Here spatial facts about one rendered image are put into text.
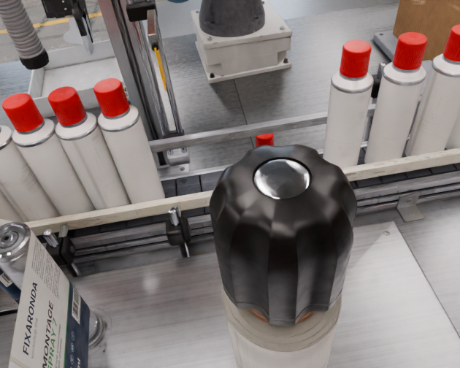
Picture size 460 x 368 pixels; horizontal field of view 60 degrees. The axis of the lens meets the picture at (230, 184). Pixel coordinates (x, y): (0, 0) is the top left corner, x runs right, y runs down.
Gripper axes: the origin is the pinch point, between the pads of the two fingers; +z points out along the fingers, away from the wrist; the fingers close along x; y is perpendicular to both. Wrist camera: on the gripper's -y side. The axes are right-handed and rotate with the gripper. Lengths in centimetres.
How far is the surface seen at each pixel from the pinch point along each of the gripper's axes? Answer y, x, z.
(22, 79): 19.3, -0.2, 4.3
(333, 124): -41, 58, 7
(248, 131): -30, 53, 7
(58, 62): 9.0, 0.2, 1.8
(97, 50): -1.1, -0.1, 0.6
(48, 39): 82, -236, 19
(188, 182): -20, 51, 15
